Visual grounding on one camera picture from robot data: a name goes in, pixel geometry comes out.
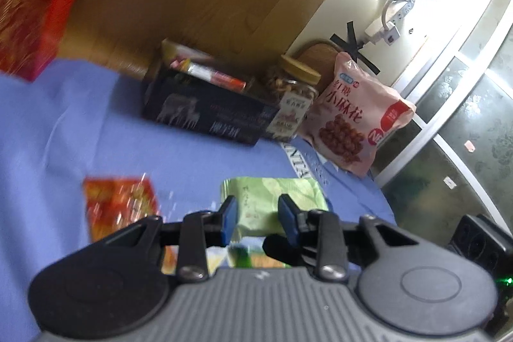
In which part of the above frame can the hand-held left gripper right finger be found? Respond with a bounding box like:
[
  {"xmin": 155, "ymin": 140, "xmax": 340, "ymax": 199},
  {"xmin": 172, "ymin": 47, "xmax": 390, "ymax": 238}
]
[{"xmin": 278, "ymin": 195, "xmax": 421, "ymax": 282}]

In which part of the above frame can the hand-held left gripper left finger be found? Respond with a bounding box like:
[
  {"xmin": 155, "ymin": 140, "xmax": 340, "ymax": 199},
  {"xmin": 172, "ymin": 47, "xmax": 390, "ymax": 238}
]
[{"xmin": 94, "ymin": 196, "xmax": 241, "ymax": 284}]

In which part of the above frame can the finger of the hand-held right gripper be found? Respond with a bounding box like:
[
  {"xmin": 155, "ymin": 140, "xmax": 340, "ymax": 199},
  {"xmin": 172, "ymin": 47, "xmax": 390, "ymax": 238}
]
[{"xmin": 262, "ymin": 233, "xmax": 299, "ymax": 268}]

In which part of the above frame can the pale green patterned snack packet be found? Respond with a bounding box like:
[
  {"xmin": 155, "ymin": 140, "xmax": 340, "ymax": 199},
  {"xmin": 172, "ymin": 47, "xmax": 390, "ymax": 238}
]
[{"xmin": 220, "ymin": 177, "xmax": 331, "ymax": 246}]

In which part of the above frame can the black tin box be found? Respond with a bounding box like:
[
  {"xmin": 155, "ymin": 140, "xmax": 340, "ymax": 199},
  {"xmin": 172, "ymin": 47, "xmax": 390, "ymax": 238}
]
[{"xmin": 141, "ymin": 38, "xmax": 281, "ymax": 146}]

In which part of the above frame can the red orange snack packet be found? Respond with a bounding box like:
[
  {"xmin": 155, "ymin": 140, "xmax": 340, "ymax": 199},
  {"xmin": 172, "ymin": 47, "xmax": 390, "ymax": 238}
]
[{"xmin": 83, "ymin": 176, "xmax": 179, "ymax": 274}]

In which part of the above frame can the pink snack bag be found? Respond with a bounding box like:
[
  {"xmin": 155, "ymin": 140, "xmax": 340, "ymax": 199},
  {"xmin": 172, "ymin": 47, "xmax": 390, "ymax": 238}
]
[{"xmin": 299, "ymin": 51, "xmax": 417, "ymax": 178}]

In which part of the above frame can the glass window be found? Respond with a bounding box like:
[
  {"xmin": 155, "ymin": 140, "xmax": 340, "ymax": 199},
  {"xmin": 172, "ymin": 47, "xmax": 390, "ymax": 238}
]
[{"xmin": 373, "ymin": 0, "xmax": 513, "ymax": 242}]

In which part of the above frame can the clear nut jar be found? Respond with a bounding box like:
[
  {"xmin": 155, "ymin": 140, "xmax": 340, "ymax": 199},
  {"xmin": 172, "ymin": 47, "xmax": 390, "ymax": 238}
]
[{"xmin": 262, "ymin": 54, "xmax": 322, "ymax": 142}]

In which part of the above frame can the red white snack packet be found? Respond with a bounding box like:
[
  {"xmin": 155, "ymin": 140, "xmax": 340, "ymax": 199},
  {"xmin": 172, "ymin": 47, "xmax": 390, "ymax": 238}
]
[{"xmin": 188, "ymin": 62, "xmax": 247, "ymax": 91}]

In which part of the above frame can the wooden cutting board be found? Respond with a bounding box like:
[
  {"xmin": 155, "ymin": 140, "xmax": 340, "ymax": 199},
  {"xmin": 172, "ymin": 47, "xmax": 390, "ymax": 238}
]
[{"xmin": 294, "ymin": 39, "xmax": 341, "ymax": 86}]

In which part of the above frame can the black tape cross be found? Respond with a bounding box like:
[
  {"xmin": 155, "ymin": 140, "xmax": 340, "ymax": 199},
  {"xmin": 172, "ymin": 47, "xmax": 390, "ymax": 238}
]
[{"xmin": 331, "ymin": 21, "xmax": 381, "ymax": 75}]

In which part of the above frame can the white power strip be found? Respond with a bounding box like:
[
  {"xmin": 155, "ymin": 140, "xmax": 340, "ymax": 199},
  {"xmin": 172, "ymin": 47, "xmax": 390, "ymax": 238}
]
[{"xmin": 391, "ymin": 0, "xmax": 417, "ymax": 27}]

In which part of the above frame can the red gift box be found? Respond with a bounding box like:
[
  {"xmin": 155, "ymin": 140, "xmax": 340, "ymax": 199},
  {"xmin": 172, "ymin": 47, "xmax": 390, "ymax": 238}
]
[{"xmin": 0, "ymin": 0, "xmax": 105, "ymax": 82}]

